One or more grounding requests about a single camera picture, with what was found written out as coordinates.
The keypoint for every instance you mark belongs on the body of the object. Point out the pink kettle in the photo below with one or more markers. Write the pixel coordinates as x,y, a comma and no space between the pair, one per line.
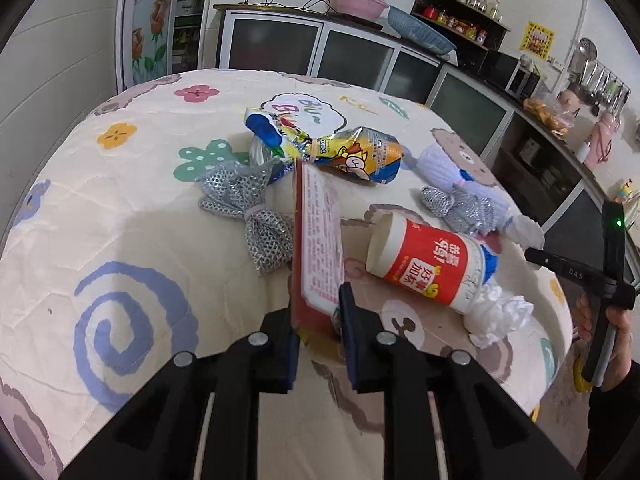
600,140

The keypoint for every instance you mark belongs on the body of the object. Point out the red box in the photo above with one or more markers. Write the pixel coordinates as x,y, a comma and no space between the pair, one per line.
320,240

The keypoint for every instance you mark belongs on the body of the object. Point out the yellow round bin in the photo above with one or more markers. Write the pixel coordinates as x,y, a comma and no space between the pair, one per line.
580,385

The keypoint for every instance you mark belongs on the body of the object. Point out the red paper cup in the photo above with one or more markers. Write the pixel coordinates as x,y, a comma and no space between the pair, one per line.
425,265

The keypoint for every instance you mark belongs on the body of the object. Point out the flower print glass door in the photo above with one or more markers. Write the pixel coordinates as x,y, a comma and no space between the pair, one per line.
150,25

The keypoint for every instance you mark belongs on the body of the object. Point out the white cup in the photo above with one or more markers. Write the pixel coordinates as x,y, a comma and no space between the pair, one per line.
583,152

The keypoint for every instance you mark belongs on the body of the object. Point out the person's right hand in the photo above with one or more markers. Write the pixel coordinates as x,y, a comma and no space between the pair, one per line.
620,355

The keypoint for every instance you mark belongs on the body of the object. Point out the small colourful toy figure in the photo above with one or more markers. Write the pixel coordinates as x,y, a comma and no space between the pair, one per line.
627,192

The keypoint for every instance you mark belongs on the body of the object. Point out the person's right forearm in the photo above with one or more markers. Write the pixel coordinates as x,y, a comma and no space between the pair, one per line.
615,425

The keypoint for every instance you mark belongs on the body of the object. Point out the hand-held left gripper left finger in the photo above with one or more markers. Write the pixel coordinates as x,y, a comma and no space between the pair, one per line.
289,360

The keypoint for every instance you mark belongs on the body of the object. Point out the dark wooden shelf rack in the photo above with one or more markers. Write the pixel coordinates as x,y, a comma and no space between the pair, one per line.
450,47

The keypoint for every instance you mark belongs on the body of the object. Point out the printed quilted blanket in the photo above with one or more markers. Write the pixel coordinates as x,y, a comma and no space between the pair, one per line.
150,240

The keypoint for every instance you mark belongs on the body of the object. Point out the pink plastic basin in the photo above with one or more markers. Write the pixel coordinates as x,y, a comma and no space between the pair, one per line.
360,2

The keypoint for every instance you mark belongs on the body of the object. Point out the hanging kitchen utensils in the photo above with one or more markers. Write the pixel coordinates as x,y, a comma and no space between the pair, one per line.
600,80

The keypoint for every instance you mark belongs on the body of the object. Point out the blue woven basket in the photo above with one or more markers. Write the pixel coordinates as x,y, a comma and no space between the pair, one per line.
420,30

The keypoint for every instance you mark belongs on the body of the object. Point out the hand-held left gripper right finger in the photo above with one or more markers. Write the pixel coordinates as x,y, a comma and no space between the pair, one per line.
351,345

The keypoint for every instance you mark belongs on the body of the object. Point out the silver mesh wrapper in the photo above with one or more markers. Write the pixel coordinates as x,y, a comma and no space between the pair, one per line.
465,210
235,190

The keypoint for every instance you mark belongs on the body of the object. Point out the yellow blue snack bag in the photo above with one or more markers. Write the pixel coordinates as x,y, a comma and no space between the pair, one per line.
365,152

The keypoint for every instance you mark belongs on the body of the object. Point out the crumpled white tissue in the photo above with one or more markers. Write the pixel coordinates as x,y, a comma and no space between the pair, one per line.
495,310

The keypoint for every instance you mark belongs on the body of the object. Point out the clear plastic wrapper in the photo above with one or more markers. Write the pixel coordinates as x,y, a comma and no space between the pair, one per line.
257,152

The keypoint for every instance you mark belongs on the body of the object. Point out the black microwave oven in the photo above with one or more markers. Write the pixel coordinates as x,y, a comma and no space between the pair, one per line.
502,72

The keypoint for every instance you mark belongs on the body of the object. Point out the long glass-door kitchen cabinet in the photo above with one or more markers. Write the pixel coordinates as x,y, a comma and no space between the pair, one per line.
280,45

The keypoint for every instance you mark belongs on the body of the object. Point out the yellow wall poster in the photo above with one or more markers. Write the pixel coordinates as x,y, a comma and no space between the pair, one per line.
537,40

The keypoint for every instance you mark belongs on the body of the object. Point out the bag of bread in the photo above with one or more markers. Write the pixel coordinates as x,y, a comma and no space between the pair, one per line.
547,115

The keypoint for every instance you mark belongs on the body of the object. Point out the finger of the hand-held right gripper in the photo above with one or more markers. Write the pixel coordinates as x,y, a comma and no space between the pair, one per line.
555,262

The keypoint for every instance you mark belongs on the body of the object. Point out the row of condiment bottles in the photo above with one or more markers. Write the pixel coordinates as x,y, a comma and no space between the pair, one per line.
462,27

